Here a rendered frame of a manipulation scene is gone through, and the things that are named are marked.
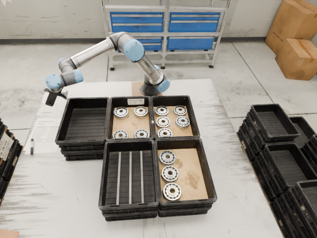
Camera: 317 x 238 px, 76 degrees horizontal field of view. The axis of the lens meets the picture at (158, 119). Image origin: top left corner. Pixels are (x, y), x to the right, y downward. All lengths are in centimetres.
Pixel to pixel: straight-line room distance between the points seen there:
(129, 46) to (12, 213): 116
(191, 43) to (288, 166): 215
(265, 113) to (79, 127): 180
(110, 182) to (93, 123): 49
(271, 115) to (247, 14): 256
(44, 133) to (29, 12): 284
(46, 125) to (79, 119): 32
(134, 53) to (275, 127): 156
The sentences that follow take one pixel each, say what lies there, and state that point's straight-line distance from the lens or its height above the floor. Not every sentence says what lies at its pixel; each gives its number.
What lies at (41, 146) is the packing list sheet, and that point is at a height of 70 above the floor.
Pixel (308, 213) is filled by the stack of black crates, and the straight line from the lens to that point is 186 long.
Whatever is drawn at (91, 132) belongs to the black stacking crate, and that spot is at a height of 83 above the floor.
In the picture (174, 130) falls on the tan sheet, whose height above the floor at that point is 83.
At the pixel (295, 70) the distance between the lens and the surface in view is 395.
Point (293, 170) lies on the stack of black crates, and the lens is 220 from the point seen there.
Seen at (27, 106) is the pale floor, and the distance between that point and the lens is 317.
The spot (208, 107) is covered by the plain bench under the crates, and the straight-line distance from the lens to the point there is 186.
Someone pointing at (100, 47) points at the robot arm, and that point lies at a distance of 138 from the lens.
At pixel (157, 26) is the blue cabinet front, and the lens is 314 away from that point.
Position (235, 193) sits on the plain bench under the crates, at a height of 70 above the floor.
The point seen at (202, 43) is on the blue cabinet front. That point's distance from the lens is 341.
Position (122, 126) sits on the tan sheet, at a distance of 147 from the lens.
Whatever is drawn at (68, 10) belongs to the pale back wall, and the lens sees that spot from 408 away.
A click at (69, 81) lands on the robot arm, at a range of 126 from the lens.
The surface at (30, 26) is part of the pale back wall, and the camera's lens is 439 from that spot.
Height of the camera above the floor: 196
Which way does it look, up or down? 48 degrees down
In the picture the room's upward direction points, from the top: 4 degrees clockwise
